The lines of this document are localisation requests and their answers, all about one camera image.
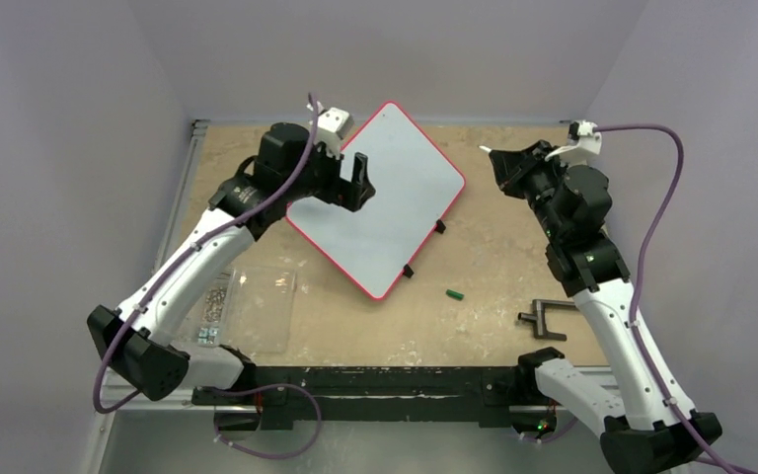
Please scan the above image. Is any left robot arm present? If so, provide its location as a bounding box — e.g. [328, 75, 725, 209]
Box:
[87, 117, 375, 404]

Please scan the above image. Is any clear plastic screw box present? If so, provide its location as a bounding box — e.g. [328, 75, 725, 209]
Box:
[176, 266, 296, 354]

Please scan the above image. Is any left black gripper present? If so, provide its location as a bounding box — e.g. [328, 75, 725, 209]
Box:
[282, 133, 373, 211]

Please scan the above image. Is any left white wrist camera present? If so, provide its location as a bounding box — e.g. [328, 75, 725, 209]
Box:
[313, 107, 354, 160]

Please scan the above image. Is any grey metal crank handle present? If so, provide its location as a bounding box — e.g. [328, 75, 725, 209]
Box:
[516, 299, 577, 342]

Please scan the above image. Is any aluminium frame rail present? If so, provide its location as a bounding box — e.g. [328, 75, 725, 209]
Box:
[96, 365, 622, 414]

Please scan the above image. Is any red-framed whiteboard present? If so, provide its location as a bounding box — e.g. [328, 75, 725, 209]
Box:
[286, 101, 466, 300]

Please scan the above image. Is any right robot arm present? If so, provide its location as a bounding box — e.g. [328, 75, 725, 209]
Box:
[486, 140, 722, 473]

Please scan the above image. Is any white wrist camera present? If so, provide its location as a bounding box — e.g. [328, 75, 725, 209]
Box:
[313, 107, 354, 160]
[544, 120, 602, 165]

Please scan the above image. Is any green marker cap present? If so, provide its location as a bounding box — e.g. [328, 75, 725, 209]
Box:
[445, 289, 465, 301]

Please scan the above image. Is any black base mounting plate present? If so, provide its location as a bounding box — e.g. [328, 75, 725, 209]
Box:
[191, 366, 563, 436]

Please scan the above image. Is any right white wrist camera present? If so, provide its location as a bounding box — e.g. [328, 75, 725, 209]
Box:
[544, 120, 602, 165]

